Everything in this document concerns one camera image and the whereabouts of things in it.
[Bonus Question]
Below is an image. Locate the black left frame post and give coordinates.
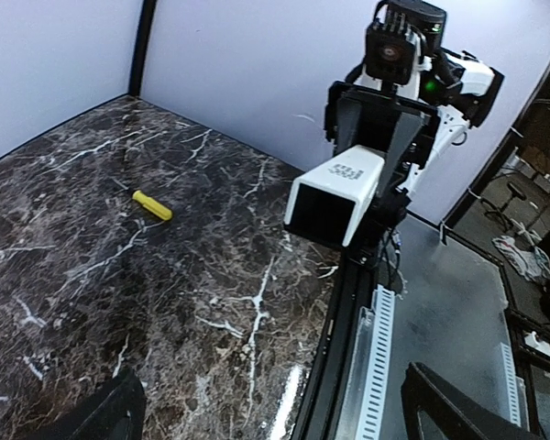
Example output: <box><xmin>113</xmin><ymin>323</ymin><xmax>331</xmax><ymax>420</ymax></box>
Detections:
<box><xmin>127</xmin><ymin>0</ymin><xmax>158</xmax><ymax>97</ymax></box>

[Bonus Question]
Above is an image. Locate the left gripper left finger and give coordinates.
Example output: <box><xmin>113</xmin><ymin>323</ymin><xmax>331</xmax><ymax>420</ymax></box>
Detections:
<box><xmin>26</xmin><ymin>368</ymin><xmax>147</xmax><ymax>440</ymax></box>

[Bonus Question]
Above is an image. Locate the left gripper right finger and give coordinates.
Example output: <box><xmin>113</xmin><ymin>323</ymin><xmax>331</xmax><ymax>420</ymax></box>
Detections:
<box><xmin>401</xmin><ymin>362</ymin><xmax>538</xmax><ymax>440</ymax></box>

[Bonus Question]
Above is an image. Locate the white slotted cable duct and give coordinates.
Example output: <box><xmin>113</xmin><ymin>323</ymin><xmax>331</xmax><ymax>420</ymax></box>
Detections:
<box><xmin>355</xmin><ymin>284</ymin><xmax>395</xmax><ymax>440</ymax></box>

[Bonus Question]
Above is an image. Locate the white remote control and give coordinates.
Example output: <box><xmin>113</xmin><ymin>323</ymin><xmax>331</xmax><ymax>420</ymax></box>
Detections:
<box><xmin>284</xmin><ymin>145</ymin><xmax>385</xmax><ymax>248</ymax></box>

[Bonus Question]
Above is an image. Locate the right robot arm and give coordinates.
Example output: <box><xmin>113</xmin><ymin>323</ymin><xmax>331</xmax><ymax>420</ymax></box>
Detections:
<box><xmin>324</xmin><ymin>1</ymin><xmax>504</xmax><ymax>248</ymax></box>

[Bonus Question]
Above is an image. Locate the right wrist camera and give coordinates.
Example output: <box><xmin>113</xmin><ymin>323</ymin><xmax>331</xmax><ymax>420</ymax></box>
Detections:
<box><xmin>363</xmin><ymin>1</ymin><xmax>421</xmax><ymax>85</ymax></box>

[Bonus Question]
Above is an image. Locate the yellow handled screwdriver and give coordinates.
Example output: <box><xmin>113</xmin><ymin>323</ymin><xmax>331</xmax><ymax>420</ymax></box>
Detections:
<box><xmin>112</xmin><ymin>178</ymin><xmax>173</xmax><ymax>222</ymax></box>

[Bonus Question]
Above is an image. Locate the black front table rail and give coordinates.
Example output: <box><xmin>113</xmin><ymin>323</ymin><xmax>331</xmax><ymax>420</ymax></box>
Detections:
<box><xmin>291</xmin><ymin>252</ymin><xmax>377</xmax><ymax>439</ymax></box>

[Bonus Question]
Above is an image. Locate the black frame post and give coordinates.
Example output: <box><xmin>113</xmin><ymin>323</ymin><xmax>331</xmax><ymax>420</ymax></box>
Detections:
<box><xmin>127</xmin><ymin>0</ymin><xmax>158</xmax><ymax>97</ymax></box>
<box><xmin>439</xmin><ymin>62</ymin><xmax>550</xmax><ymax>229</ymax></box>

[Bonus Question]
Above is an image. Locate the black right frame post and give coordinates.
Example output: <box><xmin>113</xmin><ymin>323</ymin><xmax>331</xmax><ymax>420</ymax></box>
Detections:
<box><xmin>439</xmin><ymin>62</ymin><xmax>550</xmax><ymax>229</ymax></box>

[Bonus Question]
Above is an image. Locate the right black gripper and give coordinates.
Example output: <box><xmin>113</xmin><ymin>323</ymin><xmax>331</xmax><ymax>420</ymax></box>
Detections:
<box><xmin>324</xmin><ymin>81</ymin><xmax>440</xmax><ymax>206</ymax></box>

